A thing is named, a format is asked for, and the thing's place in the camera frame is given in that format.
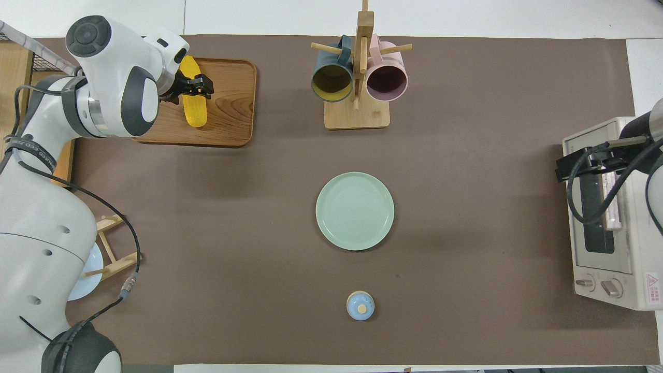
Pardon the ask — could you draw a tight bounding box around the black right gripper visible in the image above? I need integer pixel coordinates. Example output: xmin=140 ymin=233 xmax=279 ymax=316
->
xmin=555 ymin=144 xmax=623 ymax=183

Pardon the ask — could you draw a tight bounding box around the pink mug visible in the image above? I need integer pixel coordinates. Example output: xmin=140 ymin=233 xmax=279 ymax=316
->
xmin=365 ymin=34 xmax=409 ymax=102

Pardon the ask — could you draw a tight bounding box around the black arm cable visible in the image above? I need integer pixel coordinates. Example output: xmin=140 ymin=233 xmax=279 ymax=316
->
xmin=0 ymin=84 xmax=142 ymax=333
xmin=567 ymin=139 xmax=663 ymax=237

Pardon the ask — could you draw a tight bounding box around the cream toaster oven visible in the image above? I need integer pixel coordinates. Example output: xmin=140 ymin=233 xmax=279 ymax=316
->
xmin=563 ymin=117 xmax=663 ymax=311

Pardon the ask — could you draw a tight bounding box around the light blue plate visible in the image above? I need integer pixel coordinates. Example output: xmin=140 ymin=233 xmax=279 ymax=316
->
xmin=66 ymin=242 xmax=104 ymax=302

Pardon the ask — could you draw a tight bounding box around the brown table mat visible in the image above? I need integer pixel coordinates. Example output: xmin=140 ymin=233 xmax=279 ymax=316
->
xmin=31 ymin=35 xmax=661 ymax=366

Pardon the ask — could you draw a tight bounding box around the wooden serving tray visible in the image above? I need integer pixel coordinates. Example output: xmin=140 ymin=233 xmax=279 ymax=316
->
xmin=129 ymin=55 xmax=257 ymax=148

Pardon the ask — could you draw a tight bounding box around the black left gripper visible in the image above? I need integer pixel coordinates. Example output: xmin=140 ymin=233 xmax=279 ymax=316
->
xmin=161 ymin=72 xmax=214 ymax=102

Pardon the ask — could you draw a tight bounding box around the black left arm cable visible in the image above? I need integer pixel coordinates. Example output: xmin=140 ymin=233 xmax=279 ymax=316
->
xmin=0 ymin=84 xmax=142 ymax=333

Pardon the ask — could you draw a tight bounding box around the dark blue mug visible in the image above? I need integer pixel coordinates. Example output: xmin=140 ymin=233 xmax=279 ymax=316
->
xmin=311 ymin=35 xmax=355 ymax=103

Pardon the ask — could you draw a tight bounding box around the small blue lidded jar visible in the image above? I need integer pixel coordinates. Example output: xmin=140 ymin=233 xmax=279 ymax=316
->
xmin=346 ymin=290 xmax=376 ymax=322

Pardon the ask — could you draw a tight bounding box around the wooden plate rack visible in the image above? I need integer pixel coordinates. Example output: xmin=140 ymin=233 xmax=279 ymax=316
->
xmin=95 ymin=213 xmax=143 ymax=281

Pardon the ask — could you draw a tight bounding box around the wooden mug tree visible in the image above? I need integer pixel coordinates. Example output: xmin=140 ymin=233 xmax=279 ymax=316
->
xmin=311 ymin=0 xmax=413 ymax=130

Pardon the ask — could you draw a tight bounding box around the yellow corn cob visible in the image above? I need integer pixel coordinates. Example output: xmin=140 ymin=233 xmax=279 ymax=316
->
xmin=178 ymin=55 xmax=208 ymax=128

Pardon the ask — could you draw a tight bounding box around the red warning sticker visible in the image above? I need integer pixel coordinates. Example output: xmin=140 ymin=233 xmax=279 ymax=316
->
xmin=645 ymin=272 xmax=661 ymax=306

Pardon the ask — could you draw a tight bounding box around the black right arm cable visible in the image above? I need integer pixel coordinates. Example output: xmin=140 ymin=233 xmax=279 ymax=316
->
xmin=567 ymin=139 xmax=663 ymax=237

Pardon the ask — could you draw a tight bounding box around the pale green plate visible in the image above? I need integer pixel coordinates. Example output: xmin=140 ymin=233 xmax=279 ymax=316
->
xmin=315 ymin=171 xmax=395 ymax=252

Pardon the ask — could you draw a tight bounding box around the wooden wire-frame shelf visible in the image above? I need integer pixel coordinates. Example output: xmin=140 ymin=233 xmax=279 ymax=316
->
xmin=0 ymin=21 xmax=76 ymax=188

